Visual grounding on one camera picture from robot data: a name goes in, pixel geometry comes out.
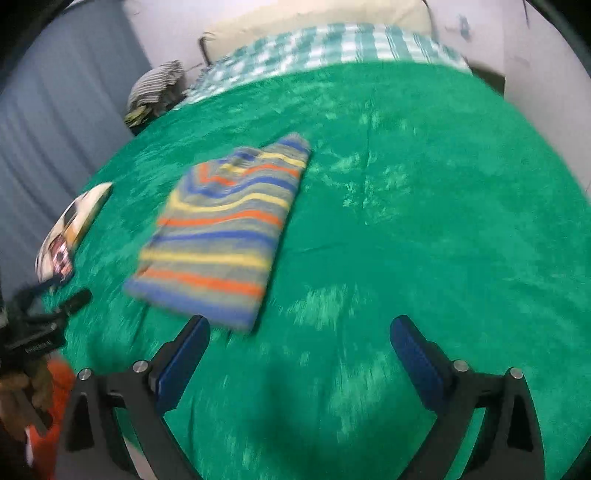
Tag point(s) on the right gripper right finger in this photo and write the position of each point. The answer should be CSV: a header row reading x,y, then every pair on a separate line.
x,y
509,443

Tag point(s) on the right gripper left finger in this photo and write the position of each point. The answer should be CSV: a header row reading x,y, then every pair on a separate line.
x,y
91,443

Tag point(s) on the striped knit sweater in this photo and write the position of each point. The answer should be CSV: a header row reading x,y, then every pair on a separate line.
x,y
216,238

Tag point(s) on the striped clothes pile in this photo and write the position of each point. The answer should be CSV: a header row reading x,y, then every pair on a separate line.
x,y
155,93

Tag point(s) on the person's left hand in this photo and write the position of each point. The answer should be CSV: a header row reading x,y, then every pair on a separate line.
x,y
26,398

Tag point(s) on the patterned beige cushion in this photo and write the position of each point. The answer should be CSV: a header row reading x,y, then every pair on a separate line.
x,y
72,225

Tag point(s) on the blue-grey curtain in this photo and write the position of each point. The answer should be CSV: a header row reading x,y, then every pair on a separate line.
x,y
62,110

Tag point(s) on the green floral bedspread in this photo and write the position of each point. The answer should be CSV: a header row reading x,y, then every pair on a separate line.
x,y
426,195

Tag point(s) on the cream pillow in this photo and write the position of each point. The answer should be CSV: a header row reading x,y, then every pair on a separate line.
x,y
225,36

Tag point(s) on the white wardrobe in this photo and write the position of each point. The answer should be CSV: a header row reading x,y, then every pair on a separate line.
x,y
547,82

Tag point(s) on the teal checkered blanket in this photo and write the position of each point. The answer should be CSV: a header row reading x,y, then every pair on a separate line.
x,y
317,47

